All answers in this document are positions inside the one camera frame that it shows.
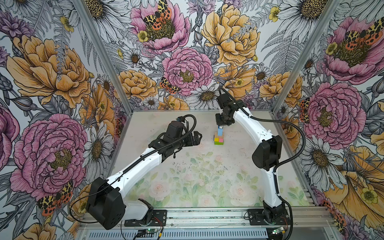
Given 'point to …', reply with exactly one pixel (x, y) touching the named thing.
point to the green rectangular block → (218, 143)
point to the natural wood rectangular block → (217, 136)
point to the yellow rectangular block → (216, 139)
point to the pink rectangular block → (221, 140)
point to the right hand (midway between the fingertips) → (222, 126)
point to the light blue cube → (220, 130)
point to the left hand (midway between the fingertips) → (194, 141)
